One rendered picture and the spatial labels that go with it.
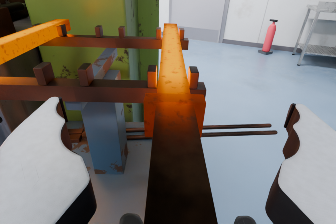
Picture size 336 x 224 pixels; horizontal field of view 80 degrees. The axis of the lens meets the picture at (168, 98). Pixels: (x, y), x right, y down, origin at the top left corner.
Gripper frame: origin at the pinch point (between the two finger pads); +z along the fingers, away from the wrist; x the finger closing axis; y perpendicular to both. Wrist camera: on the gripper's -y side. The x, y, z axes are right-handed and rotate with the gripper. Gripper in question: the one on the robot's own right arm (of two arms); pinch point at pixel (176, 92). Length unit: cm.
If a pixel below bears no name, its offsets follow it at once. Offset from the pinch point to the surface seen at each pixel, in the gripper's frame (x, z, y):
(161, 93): -1.1, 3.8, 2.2
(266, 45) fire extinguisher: 167, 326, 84
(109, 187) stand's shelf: -11.2, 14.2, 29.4
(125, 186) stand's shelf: -8.0, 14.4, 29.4
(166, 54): -0.7, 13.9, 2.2
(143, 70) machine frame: -13, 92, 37
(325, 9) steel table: 201, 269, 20
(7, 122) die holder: -37, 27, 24
